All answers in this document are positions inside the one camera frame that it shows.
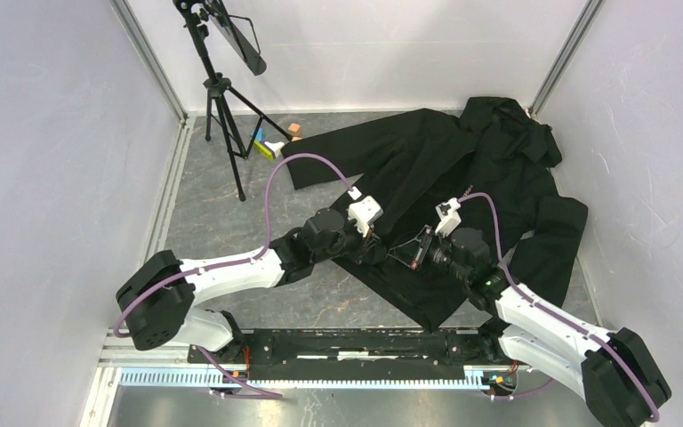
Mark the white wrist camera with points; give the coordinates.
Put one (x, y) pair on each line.
(364, 211)
(449, 218)

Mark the black panel on tripod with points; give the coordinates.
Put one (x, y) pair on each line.
(247, 48)

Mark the yellow purple white toy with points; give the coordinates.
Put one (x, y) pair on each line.
(270, 150)

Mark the black jacket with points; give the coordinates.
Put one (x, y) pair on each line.
(411, 162)

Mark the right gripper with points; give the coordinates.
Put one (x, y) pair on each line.
(413, 251)

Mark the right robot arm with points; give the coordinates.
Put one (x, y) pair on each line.
(613, 372)

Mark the blue block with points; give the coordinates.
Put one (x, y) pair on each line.
(258, 135)

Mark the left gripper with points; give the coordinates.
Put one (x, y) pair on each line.
(372, 239)

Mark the black tripod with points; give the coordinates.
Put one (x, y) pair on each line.
(218, 87)

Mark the orange cube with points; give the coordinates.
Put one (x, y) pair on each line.
(294, 129)

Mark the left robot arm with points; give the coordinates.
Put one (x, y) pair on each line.
(160, 302)

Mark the white toothed cable strip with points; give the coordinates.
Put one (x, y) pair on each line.
(210, 377)

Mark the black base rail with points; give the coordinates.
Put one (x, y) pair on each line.
(348, 354)

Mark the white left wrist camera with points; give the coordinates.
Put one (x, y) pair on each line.
(364, 211)

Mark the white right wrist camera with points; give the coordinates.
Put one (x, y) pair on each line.
(449, 218)

